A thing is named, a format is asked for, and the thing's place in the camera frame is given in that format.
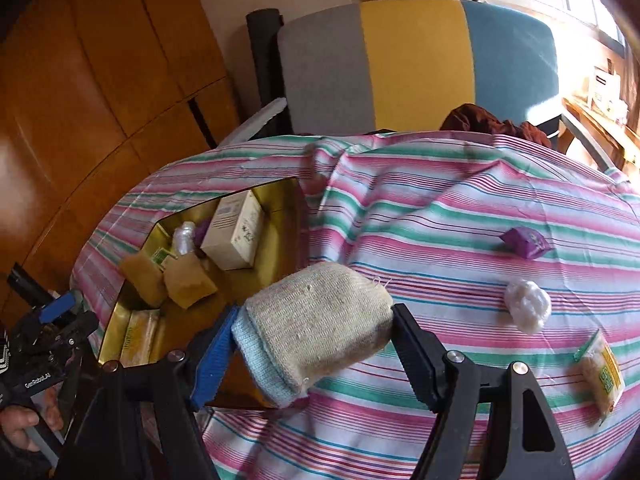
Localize dark red cloth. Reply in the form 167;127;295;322
440;103;553;150

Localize pink green striped cloth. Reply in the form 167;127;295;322
70;130;640;480

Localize grey yellow blue chair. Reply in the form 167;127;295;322
246;0;613;171

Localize grey sock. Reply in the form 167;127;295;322
231;262;395;407

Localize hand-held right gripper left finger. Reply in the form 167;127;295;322
55;304;242;480

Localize gold box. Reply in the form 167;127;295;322
97;177;311;408

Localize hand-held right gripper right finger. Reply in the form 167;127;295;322
391;302;576;480

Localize yellow sponge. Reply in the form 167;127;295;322
164;255;219;310
119;252;167;308

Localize white plastic wad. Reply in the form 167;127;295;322
504;280;552;333
172;221;197;257

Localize wooden desk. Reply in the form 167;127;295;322
562;95;640;171

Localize small cream printed box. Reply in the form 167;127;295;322
119;309;167;367

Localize cream carton box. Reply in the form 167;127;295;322
200;190;266;272

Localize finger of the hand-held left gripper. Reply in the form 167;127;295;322
47;311;100;349
7;262;77;325

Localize wooden wardrobe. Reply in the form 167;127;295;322
0;0;241;321

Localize white cardboard box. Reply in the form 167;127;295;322
590;65;623;106

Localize person's left hand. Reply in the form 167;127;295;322
0;390;64;453

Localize purple packet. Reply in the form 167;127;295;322
500;226;551;261
194;220;213;256

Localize yellow green snack packet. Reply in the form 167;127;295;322
573;329;626;428

